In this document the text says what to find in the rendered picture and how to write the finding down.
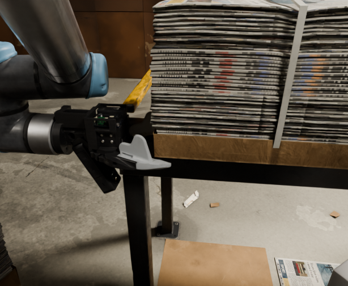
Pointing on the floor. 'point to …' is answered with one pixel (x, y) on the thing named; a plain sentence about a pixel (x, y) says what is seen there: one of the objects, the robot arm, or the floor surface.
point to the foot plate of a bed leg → (167, 232)
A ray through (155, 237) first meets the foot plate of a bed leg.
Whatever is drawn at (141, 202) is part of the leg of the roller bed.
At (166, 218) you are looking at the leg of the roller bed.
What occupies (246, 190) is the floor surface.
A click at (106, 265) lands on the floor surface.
